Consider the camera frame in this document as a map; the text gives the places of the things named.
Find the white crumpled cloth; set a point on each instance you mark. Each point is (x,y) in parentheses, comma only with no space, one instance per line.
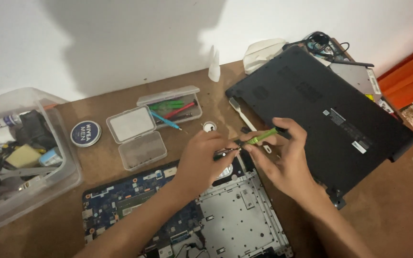
(262,53)

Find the white plastic squeeze bottle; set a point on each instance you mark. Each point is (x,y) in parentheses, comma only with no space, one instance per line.
(214,70)

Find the small white round cap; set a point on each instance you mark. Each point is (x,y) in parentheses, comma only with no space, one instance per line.
(209,126)

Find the clear plastic screwdriver case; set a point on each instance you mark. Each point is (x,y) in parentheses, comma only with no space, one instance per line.
(177,102)

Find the silver optical disc drive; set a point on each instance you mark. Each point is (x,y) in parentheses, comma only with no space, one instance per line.
(357,77)

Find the silver hard disk drive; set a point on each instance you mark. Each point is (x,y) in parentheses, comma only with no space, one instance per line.
(226,172)

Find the green precision screwdriver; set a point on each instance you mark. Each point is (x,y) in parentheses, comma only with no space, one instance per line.
(166,104)

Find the orange wooden furniture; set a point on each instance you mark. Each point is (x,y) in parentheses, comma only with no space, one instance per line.
(407,79)

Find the black laptop bottom cover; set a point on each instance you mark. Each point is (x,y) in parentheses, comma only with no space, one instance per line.
(321,107)

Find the white plastic pry tool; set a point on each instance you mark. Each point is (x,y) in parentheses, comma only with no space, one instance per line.
(241,115)

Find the red precision screwdriver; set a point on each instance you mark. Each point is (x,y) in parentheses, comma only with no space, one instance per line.
(180,110)

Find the person's right hand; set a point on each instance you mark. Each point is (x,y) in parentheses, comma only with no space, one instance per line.
(289,165)

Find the open laptop chassis with motherboard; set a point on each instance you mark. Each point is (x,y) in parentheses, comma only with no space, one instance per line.
(235,215)

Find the round dark blue tin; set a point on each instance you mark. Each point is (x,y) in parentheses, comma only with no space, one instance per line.
(85,133)

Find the small clear hinged plastic box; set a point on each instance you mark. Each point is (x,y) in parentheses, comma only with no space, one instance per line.
(134,138)

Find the small black plastic piece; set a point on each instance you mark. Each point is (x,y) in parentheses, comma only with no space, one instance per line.
(245,129)

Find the black precision screwdriver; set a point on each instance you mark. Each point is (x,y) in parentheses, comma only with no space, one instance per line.
(177,117)

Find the large clear bin of tools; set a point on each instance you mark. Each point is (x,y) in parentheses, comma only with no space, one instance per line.
(20,157)

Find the person's left hand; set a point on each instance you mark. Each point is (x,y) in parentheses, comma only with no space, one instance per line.
(197,165)

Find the blue precision screwdriver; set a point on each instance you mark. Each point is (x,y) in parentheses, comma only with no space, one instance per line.
(164,120)

